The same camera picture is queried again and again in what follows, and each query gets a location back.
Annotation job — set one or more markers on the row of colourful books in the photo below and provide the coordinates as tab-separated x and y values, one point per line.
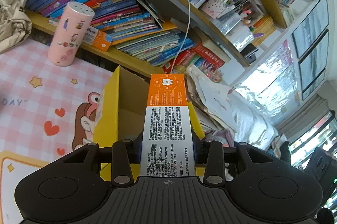
126	10

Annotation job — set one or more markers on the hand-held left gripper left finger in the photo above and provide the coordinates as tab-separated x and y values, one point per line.
123	160

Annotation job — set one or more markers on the silver foil cover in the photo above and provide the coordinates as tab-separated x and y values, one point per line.
273	87

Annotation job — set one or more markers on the orange and white carton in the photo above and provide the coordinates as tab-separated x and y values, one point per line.
168	121

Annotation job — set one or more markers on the pink printed desk mat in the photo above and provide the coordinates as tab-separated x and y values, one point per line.
39	97

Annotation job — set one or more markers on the white tote bag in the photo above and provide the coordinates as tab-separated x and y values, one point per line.
210	97

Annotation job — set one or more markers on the cream cloth bag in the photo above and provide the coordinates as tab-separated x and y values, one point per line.
11	13

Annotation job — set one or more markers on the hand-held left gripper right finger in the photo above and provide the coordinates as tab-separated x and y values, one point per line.
213	160

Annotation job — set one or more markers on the bunch of pens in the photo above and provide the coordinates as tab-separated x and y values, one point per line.
231	0

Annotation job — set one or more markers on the yellow cardboard box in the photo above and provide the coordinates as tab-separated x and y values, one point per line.
126	108

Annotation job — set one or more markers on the orange toothpaste box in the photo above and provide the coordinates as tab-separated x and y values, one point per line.
98	38

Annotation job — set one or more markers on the pink cylindrical canister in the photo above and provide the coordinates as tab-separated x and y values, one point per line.
69	34

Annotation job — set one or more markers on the white and wooden bookshelf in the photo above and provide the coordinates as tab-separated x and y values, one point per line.
237	16

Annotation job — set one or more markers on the white framed window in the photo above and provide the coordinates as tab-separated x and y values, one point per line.
310	29

